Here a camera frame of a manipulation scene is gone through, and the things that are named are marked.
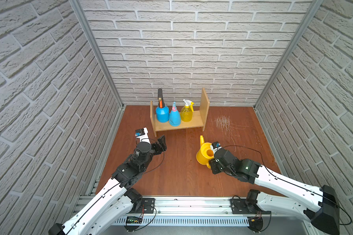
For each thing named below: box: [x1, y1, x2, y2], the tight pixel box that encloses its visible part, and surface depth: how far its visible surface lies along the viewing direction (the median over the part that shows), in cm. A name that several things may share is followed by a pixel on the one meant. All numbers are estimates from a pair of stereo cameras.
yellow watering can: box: [196, 135, 215, 169], surface depth 78 cm
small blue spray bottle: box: [168, 101, 181, 127], surface depth 94 cm
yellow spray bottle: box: [180, 98, 195, 122], surface depth 96 cm
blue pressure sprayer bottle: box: [155, 87, 170, 123], surface depth 94 cm
